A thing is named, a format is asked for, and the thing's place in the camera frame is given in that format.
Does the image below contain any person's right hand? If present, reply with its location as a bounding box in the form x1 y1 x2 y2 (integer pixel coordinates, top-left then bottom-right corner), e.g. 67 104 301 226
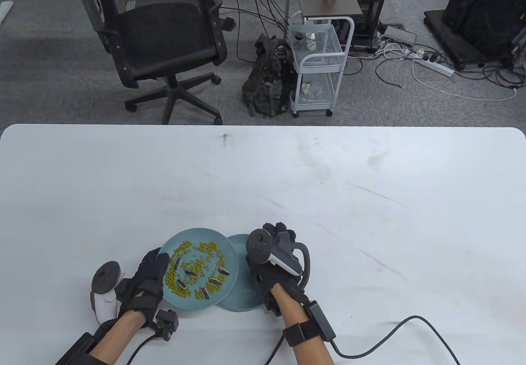
246 222 311 312

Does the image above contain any person's left hand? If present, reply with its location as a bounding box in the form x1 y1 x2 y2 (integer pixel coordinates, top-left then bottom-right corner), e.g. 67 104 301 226
116 248 170 324

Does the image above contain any group of sunflower seeds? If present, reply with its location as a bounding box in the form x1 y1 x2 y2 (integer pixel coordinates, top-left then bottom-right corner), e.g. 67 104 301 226
173 257 230 300

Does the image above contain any teal plate with green beans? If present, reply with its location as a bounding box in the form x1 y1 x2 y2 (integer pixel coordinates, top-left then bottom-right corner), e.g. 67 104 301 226
157 228 239 312

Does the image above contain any person's right forearm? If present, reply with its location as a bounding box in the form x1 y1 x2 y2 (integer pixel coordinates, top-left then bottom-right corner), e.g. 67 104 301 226
271 283 336 365

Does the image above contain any person's left forearm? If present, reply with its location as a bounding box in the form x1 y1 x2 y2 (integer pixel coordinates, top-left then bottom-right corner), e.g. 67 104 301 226
88 311 147 365

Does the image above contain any white black left hand controller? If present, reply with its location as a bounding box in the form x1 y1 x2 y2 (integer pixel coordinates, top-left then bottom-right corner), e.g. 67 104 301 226
90 261 126 325

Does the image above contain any pile of green mung beans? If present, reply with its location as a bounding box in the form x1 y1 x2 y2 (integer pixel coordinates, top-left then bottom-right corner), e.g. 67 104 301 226
164 240 226 300

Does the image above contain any dark green backpack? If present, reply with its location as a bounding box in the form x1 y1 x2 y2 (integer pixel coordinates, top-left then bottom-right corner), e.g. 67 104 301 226
241 34 297 118

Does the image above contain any black mesh office chair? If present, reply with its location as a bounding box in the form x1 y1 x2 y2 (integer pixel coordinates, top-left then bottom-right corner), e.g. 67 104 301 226
79 0 236 126

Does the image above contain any white power strip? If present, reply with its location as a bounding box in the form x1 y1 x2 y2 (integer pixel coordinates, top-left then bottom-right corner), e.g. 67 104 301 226
413 58 456 78

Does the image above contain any grey adapter box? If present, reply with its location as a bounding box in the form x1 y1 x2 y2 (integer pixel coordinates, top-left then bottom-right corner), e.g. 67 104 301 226
383 25 418 46

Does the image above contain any brown side table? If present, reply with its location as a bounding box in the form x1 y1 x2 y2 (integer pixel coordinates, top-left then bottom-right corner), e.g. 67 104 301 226
287 0 364 50

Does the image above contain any black computer tower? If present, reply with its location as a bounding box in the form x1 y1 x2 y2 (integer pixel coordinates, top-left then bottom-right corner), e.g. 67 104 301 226
344 0 396 50

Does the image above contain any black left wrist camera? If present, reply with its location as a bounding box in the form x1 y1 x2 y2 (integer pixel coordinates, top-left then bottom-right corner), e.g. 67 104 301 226
154 308 180 342

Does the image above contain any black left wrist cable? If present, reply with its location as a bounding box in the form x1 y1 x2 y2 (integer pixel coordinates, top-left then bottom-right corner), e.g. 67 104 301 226
125 331 165 365

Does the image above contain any thin black underarm cable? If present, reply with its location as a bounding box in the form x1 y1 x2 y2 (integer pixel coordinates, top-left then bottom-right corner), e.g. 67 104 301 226
263 335 286 365

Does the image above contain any white wire trolley cart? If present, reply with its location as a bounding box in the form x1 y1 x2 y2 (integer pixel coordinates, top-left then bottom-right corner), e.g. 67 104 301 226
288 11 355 118

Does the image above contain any long white floor cable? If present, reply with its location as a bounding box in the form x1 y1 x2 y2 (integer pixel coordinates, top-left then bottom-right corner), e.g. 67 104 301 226
412 58 518 102

